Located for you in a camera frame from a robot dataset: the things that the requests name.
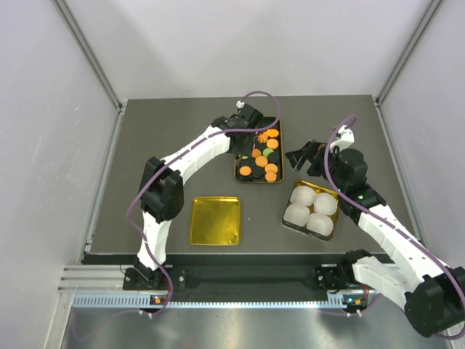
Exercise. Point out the gold cookie tin box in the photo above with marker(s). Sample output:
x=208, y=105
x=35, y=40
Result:
x=303, y=230

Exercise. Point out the orange round cookie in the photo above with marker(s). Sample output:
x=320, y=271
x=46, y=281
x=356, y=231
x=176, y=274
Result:
x=245, y=171

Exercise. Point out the yellow dotted round biscuit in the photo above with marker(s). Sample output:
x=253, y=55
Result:
x=272, y=143
x=270, y=167
x=261, y=161

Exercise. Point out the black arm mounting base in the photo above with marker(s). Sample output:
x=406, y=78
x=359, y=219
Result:
x=183, y=278

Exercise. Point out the orange swirl cookie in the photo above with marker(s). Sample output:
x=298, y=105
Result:
x=256, y=153
x=262, y=138

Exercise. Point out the orange fish-shaped cookie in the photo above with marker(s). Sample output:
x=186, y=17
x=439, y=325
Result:
x=271, y=133

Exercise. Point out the white paper cupcake liner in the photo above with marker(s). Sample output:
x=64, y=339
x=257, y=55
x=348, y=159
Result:
x=325, y=203
x=320, y=224
x=296, y=214
x=303, y=195

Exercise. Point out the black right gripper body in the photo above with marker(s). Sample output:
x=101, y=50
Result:
x=317, y=150

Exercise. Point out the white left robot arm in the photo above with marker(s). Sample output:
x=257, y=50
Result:
x=161, y=191

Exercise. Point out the black sandwich cookie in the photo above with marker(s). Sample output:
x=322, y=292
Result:
x=257, y=173
x=274, y=158

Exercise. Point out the gold tin lid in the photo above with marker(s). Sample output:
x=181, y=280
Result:
x=215, y=221

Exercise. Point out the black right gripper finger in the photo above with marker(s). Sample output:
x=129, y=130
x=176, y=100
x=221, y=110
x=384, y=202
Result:
x=296, y=157
x=297, y=164

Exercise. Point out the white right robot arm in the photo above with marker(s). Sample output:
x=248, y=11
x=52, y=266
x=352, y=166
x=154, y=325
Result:
x=427, y=290

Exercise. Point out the aluminium frame rail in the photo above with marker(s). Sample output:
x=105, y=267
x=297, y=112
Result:
x=101, y=286

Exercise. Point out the black gold-rimmed cookie tray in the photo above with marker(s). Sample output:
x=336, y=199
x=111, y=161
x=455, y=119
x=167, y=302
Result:
x=251, y=161

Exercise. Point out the orange shell cookie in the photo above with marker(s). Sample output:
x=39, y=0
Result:
x=270, y=176

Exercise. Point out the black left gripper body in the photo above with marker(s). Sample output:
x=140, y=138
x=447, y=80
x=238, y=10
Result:
x=246, y=147

